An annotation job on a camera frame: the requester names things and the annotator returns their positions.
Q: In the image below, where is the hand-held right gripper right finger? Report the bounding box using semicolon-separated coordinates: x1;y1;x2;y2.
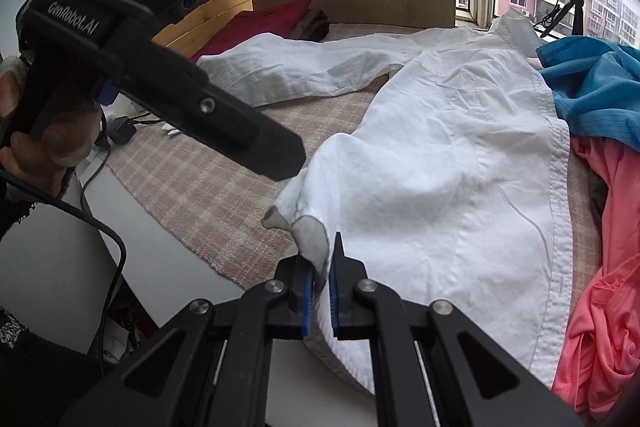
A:
327;232;583;427

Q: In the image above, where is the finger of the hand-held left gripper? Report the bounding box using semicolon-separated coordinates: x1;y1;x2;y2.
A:
107;39;307;182

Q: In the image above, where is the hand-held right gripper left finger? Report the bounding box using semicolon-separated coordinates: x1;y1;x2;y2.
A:
60;254;321;427

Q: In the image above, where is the white shirt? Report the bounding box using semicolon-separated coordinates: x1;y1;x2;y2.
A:
197;9;573;395

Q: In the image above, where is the person's left hand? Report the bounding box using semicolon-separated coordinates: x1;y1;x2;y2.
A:
0;57;101;200

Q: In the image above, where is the pink plaid mat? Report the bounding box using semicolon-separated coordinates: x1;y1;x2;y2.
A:
107;22;606;348

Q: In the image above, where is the black power adapter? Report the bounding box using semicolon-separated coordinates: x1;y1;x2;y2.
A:
107;116;137;145

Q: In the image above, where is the dark red folded cloth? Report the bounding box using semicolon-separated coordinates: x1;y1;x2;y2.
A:
190;0;312;60

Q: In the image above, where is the pink garment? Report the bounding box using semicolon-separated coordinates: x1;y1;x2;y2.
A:
550;134;640;418

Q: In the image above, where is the person's black knit sweater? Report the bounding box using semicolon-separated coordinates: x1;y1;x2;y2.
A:
0;307;126;427

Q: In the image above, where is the blue shirt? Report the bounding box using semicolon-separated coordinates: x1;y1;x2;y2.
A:
536;36;640;142

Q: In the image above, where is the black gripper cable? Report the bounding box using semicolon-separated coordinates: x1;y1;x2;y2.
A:
0;167;126;358

